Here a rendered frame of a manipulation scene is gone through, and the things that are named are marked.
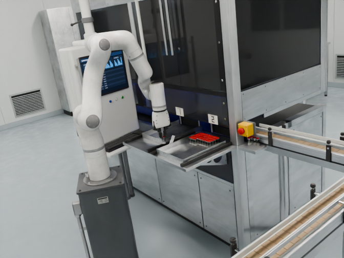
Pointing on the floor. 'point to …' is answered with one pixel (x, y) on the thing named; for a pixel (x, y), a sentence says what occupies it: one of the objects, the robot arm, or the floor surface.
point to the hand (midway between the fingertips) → (163, 134)
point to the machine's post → (235, 117)
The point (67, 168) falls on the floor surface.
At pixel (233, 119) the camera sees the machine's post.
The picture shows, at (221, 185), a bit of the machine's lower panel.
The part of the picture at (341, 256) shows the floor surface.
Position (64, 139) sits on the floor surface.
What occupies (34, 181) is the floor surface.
